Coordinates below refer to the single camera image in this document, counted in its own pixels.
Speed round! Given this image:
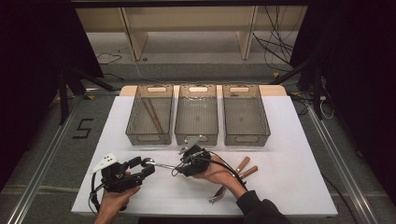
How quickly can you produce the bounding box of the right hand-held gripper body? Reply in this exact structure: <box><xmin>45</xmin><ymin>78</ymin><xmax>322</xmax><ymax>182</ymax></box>
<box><xmin>177</xmin><ymin>134</ymin><xmax>213</xmax><ymax>177</ymax></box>

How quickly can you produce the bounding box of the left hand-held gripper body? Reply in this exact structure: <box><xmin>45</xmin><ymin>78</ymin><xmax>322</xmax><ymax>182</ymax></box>
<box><xmin>89</xmin><ymin>152</ymin><xmax>148</xmax><ymax>193</ymax></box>

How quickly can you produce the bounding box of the metal spoon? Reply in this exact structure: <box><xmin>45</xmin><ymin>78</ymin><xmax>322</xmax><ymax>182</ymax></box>
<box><xmin>141</xmin><ymin>157</ymin><xmax>177</xmax><ymax>171</ymax></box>

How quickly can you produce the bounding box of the clear grey plastic bin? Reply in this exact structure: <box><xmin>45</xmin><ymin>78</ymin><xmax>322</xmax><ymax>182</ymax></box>
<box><xmin>221</xmin><ymin>83</ymin><xmax>271</xmax><ymax>147</ymax></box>
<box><xmin>125</xmin><ymin>83</ymin><xmax>175</xmax><ymax>147</ymax></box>
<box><xmin>174</xmin><ymin>83</ymin><xmax>219</xmax><ymax>147</ymax></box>

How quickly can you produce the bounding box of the knife with wooden handle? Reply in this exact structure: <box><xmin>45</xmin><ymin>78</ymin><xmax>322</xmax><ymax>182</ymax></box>
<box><xmin>208</xmin><ymin>156</ymin><xmax>251</xmax><ymax>205</ymax></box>

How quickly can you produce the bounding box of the fork with wooden handle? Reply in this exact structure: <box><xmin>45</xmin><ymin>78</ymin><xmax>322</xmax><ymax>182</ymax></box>
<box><xmin>238</xmin><ymin>165</ymin><xmax>259</xmax><ymax>180</ymax></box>

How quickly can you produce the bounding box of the person's left hand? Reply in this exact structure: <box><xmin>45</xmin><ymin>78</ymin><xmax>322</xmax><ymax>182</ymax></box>
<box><xmin>94</xmin><ymin>172</ymin><xmax>142</xmax><ymax>220</ymax></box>

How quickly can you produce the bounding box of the person's right hand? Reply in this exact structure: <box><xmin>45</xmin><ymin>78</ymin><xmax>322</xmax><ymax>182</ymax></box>
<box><xmin>191</xmin><ymin>154</ymin><xmax>248</xmax><ymax>200</ymax></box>

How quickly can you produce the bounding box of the black metal stand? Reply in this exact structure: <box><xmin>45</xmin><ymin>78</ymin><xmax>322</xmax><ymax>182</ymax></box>
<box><xmin>270</xmin><ymin>59</ymin><xmax>325</xmax><ymax>121</ymax></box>
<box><xmin>57</xmin><ymin>66</ymin><xmax>117</xmax><ymax>126</ymax></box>

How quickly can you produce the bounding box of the white table mat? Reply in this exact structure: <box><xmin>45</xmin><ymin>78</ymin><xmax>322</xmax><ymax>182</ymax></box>
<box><xmin>70</xmin><ymin>94</ymin><xmax>339</xmax><ymax>217</ymax></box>

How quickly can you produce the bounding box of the black curtain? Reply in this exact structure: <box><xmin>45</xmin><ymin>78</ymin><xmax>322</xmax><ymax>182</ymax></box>
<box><xmin>0</xmin><ymin>0</ymin><xmax>105</xmax><ymax>191</ymax></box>
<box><xmin>289</xmin><ymin>0</ymin><xmax>396</xmax><ymax>207</ymax></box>

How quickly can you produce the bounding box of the light wooden shelf unit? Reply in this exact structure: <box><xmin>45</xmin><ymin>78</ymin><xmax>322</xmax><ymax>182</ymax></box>
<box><xmin>74</xmin><ymin>6</ymin><xmax>309</xmax><ymax>62</ymax></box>

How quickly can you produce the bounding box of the left hand-held gripper black cable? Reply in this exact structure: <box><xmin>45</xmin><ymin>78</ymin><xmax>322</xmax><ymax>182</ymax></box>
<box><xmin>88</xmin><ymin>172</ymin><xmax>105</xmax><ymax>213</ymax></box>

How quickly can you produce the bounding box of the hand-held gripper black cable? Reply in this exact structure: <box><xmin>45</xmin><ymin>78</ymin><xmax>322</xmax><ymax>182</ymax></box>
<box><xmin>192</xmin><ymin>150</ymin><xmax>249</xmax><ymax>191</ymax></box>
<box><xmin>88</xmin><ymin>172</ymin><xmax>105</xmax><ymax>213</ymax></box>

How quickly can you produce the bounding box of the right hand-held gripper black cable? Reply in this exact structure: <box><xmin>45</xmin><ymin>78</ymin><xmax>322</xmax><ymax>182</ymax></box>
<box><xmin>192</xmin><ymin>150</ymin><xmax>249</xmax><ymax>191</ymax></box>

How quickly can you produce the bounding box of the aluminium floor rail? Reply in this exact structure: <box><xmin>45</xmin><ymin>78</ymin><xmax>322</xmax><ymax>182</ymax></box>
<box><xmin>6</xmin><ymin>102</ymin><xmax>82</xmax><ymax>224</ymax></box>
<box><xmin>306</xmin><ymin>105</ymin><xmax>380</xmax><ymax>224</ymax></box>

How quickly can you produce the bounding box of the thin black floor cable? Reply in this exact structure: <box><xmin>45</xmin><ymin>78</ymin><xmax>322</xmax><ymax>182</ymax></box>
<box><xmin>93</xmin><ymin>51</ymin><xmax>123</xmax><ymax>66</ymax></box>

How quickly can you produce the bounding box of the white plug with cable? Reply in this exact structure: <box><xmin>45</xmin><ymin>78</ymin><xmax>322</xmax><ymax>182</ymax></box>
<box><xmin>318</xmin><ymin>94</ymin><xmax>336</xmax><ymax>120</ymax></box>

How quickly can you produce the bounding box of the bundle of black cables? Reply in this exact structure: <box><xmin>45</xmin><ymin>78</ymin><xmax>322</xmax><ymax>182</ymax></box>
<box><xmin>252</xmin><ymin>5</ymin><xmax>300</xmax><ymax>73</ymax></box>

